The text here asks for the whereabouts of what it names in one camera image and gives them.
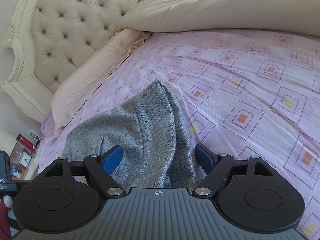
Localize grey tweed pants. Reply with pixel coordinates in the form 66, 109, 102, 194
62, 80, 201, 191

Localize cream duvet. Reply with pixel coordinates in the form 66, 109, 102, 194
118, 0, 319, 36

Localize red water bottle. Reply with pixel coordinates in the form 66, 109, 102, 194
16, 133, 37, 153

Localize white alarm clock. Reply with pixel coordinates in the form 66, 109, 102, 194
19, 151, 32, 168

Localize small digital clock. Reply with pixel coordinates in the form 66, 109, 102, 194
28, 131, 41, 141

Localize cream pillow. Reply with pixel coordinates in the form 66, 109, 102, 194
51, 28, 150, 128

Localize tufted cream headboard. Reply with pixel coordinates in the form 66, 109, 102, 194
2, 0, 141, 123

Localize pink patterned bed sheet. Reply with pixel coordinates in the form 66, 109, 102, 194
39, 29, 319, 239

